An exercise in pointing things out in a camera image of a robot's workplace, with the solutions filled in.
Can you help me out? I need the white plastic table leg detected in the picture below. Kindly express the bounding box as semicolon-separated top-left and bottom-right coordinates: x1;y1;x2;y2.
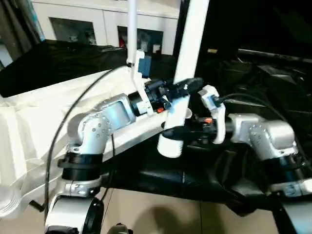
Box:
126;0;139;68
157;0;210;159
0;189;20;216

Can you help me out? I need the white plastic table top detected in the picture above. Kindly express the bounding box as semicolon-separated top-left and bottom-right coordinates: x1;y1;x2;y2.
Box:
0;65;192;217

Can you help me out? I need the black mat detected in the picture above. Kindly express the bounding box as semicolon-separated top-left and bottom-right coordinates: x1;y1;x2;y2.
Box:
0;40;312;216

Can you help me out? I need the white cabinet with glass doors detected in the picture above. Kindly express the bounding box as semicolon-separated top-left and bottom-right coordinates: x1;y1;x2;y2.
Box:
30;0;182;56

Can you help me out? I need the brown round object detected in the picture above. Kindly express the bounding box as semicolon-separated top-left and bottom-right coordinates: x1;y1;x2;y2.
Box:
109;223;134;234

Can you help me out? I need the light blue box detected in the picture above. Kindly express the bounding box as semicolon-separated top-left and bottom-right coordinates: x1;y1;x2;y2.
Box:
33;7;47;42

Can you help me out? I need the grey curtain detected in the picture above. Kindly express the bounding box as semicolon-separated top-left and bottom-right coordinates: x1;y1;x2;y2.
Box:
0;0;42;71

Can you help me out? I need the dark metal stand leg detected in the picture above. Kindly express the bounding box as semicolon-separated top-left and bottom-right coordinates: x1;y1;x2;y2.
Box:
30;201;45;212

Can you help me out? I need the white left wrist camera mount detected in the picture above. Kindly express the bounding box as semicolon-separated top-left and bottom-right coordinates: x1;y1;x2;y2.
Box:
133;50;156;117

